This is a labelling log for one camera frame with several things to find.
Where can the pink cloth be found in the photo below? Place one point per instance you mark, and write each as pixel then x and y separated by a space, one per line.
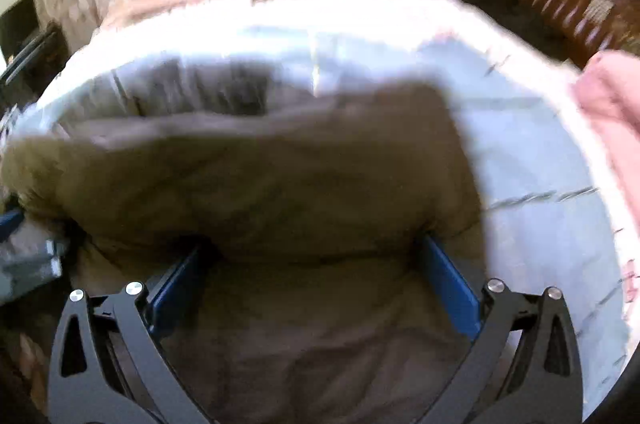
pixel 612 114

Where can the light blue bed sheet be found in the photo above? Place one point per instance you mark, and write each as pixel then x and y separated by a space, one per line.
pixel 530 164

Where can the dark cabinet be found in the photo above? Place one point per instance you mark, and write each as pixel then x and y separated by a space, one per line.
pixel 27 49

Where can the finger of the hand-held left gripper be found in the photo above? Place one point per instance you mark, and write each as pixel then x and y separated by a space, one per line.
pixel 9 224

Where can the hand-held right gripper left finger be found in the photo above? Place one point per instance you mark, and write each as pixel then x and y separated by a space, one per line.
pixel 176 288

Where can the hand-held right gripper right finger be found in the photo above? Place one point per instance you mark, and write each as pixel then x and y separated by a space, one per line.
pixel 450 285

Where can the olive brown garment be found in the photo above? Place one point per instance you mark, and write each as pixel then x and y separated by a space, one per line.
pixel 280 184

